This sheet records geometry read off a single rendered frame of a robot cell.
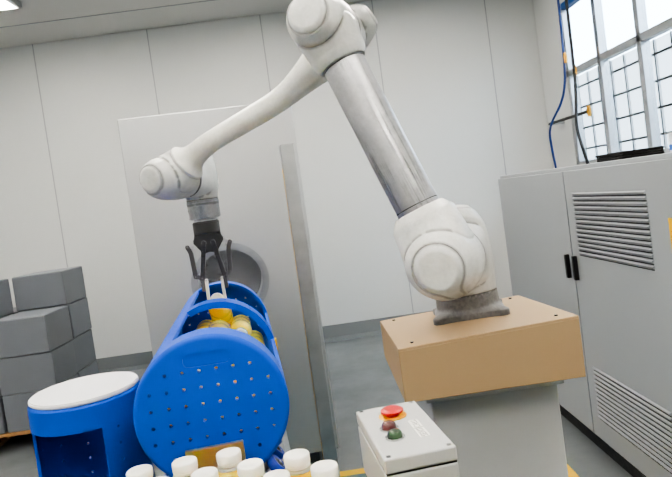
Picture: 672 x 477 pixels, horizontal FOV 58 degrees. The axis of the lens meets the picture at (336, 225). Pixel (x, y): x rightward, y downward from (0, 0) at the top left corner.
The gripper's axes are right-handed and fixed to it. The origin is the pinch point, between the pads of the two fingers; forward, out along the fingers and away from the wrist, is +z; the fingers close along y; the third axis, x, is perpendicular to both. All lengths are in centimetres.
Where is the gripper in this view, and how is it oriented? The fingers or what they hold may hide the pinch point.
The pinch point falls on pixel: (215, 290)
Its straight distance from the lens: 178.5
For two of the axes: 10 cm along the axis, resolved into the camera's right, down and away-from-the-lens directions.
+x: 1.5, 0.2, -9.9
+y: -9.8, 1.4, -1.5
